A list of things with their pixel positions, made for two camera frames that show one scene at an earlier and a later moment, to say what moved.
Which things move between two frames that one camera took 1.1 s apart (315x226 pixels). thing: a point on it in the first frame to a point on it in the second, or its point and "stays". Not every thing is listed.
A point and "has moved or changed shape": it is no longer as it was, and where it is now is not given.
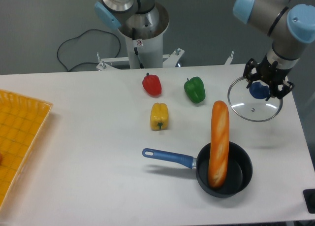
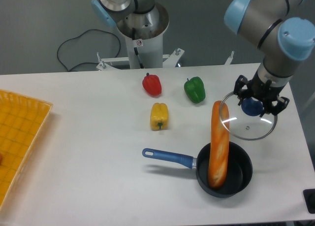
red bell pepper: (151, 84) stays
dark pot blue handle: (238, 175) stays
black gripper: (269, 72) to (267, 93)
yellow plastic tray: (22, 122) stays
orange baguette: (219, 147) stays
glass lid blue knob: (250, 104) has moved or changed shape
